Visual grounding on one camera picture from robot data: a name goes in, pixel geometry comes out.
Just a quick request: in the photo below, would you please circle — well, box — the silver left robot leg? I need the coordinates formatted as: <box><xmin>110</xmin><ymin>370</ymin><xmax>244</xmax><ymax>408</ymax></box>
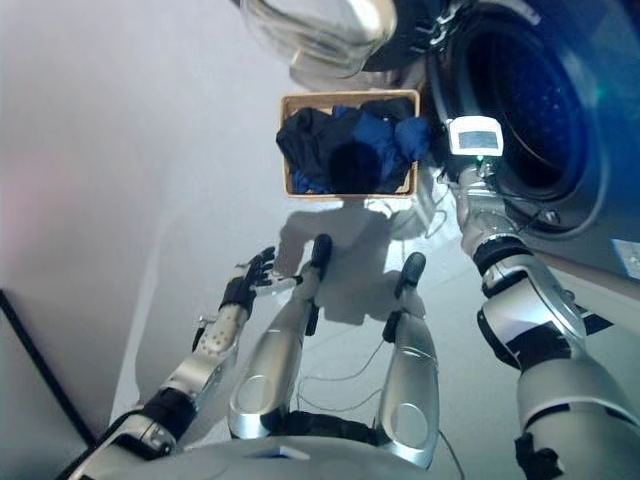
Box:
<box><xmin>227</xmin><ymin>260</ymin><xmax>321</xmax><ymax>442</ymax></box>

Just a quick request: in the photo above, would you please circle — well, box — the black-edged grey panel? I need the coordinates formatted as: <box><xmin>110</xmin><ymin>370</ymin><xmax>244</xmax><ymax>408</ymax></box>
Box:
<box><xmin>0</xmin><ymin>288</ymin><xmax>97</xmax><ymax>480</ymax></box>

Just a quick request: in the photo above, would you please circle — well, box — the round glass washing machine door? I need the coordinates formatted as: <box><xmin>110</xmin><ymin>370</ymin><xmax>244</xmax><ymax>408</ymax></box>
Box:
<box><xmin>238</xmin><ymin>0</ymin><xmax>401</xmax><ymax>82</ymax></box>

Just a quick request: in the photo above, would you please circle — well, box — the black garment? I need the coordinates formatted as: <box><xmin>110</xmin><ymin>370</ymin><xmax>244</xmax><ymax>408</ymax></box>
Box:
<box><xmin>275</xmin><ymin>106</ymin><xmax>362</xmax><ymax>195</ymax></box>

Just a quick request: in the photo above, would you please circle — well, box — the silver robot torso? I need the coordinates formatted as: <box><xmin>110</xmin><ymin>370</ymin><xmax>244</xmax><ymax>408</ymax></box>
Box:
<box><xmin>64</xmin><ymin>410</ymin><xmax>454</xmax><ymax>480</ymax></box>

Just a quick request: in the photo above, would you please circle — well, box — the silver robot leg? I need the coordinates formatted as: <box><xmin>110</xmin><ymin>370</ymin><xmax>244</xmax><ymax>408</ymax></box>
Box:
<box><xmin>227</xmin><ymin>260</ymin><xmax>321</xmax><ymax>442</ymax></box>
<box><xmin>370</xmin><ymin>285</ymin><xmax>444</xmax><ymax>470</ymax></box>

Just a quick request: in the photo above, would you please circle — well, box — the silver right robot leg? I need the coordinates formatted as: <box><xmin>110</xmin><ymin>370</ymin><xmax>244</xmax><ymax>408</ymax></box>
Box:
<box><xmin>370</xmin><ymin>285</ymin><xmax>444</xmax><ymax>470</ymax></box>

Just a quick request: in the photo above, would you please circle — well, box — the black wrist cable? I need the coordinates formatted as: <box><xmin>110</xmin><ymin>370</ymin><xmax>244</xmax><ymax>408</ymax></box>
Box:
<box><xmin>492</xmin><ymin>192</ymin><xmax>554</xmax><ymax>234</ymax></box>

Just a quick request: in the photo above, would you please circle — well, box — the white wrist device with screen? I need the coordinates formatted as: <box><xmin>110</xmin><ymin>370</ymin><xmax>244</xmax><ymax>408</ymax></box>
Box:
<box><xmin>447</xmin><ymin>115</ymin><xmax>504</xmax><ymax>157</ymax></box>

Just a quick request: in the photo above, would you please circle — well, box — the black right robot foot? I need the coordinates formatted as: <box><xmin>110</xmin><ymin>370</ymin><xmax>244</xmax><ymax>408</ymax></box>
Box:
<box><xmin>394</xmin><ymin>251</ymin><xmax>428</xmax><ymax>300</ymax></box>

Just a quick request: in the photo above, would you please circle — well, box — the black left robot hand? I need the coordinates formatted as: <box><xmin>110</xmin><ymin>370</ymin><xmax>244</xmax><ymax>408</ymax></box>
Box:
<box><xmin>222</xmin><ymin>246</ymin><xmax>302</xmax><ymax>307</ymax></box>

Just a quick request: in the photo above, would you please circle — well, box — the black left robot foot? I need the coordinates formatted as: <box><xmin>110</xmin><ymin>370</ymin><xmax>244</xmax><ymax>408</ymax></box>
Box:
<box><xmin>310</xmin><ymin>234</ymin><xmax>334</xmax><ymax>269</ymax></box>

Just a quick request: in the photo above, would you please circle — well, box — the thin black leg cable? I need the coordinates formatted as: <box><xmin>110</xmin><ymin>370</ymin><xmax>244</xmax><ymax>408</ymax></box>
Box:
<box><xmin>294</xmin><ymin>327</ymin><xmax>396</xmax><ymax>416</ymax></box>

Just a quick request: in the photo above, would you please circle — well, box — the grey front-load washing machine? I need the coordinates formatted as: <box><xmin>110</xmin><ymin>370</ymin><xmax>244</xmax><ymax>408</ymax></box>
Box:
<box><xmin>372</xmin><ymin>0</ymin><xmax>640</xmax><ymax>306</ymax></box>

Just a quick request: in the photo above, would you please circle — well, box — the blue garment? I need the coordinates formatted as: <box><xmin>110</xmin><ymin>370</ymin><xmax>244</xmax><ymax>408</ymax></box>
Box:
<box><xmin>291</xmin><ymin>110</ymin><xmax>432</xmax><ymax>194</ymax></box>

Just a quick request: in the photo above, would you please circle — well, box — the woven wicker laundry basket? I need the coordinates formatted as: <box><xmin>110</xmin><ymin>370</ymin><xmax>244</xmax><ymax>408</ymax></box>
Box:
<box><xmin>278</xmin><ymin>89</ymin><xmax>422</xmax><ymax>200</ymax></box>

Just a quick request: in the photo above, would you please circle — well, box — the dark navy garment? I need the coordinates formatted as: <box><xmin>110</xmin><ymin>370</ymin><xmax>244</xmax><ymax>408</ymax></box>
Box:
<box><xmin>358</xmin><ymin>96</ymin><xmax>416</xmax><ymax>123</ymax></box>

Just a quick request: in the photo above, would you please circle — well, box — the black robot foot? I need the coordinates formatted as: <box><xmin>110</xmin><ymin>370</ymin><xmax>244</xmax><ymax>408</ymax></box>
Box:
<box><xmin>394</xmin><ymin>251</ymin><xmax>428</xmax><ymax>300</ymax></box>
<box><xmin>310</xmin><ymin>234</ymin><xmax>334</xmax><ymax>269</ymax></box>

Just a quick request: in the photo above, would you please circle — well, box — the blue white appliance label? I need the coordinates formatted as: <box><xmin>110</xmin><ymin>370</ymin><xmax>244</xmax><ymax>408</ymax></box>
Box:
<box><xmin>610</xmin><ymin>238</ymin><xmax>640</xmax><ymax>275</ymax></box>

